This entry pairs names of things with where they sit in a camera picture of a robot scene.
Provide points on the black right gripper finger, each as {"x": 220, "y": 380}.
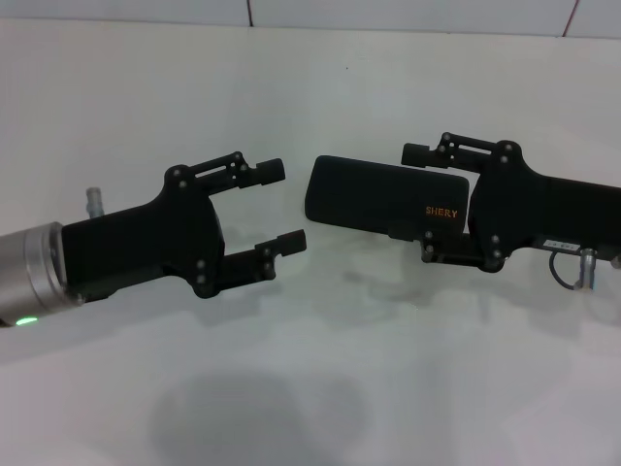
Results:
{"x": 461, "y": 153}
{"x": 451, "y": 250}

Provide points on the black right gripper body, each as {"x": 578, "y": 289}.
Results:
{"x": 533, "y": 209}

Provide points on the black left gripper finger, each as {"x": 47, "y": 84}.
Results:
{"x": 257, "y": 262}
{"x": 233, "y": 172}

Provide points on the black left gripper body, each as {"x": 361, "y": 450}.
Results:
{"x": 145, "y": 242}

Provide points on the black glasses case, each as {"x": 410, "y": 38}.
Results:
{"x": 369, "y": 194}

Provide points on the silver left flange connector stub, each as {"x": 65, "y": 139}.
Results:
{"x": 94, "y": 204}

